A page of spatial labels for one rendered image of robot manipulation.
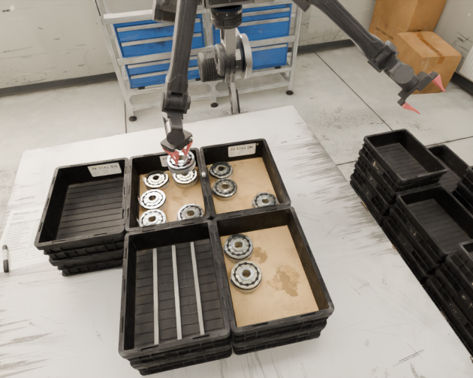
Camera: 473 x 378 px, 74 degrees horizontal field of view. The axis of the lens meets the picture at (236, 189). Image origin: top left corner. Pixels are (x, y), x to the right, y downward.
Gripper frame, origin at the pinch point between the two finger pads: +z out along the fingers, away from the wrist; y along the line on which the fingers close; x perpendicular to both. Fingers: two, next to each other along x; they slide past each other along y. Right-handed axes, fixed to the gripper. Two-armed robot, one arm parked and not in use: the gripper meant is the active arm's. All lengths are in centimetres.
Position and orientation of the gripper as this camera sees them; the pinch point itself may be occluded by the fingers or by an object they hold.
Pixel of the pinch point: (180, 157)
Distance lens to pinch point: 119.1
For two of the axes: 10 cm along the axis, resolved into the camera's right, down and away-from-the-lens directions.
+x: -8.0, -4.3, 4.1
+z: 0.4, 6.6, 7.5
